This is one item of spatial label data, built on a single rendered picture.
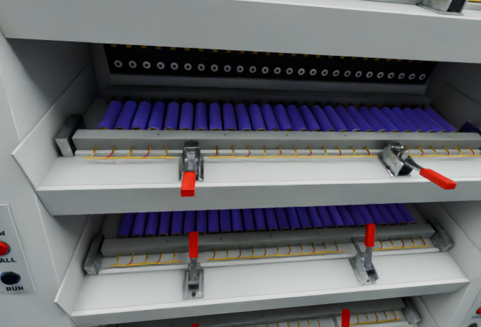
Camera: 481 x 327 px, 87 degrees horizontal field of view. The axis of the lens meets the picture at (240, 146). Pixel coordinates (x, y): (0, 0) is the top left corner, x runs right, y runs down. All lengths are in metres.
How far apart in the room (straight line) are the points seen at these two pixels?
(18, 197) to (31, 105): 0.10
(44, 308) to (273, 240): 0.32
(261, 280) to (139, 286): 0.18
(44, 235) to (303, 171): 0.31
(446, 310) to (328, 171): 0.39
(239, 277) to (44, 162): 0.30
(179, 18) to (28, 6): 0.12
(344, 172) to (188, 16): 0.25
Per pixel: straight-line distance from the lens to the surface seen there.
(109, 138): 0.34
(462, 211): 0.58
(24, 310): 0.46
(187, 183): 0.24
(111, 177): 0.32
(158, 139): 0.32
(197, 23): 0.26
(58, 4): 0.29
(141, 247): 0.44
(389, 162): 0.39
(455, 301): 0.64
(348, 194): 0.36
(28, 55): 0.34
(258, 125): 0.36
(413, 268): 0.55
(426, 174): 0.35
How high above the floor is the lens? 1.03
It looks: 21 degrees down
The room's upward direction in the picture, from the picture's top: 3 degrees clockwise
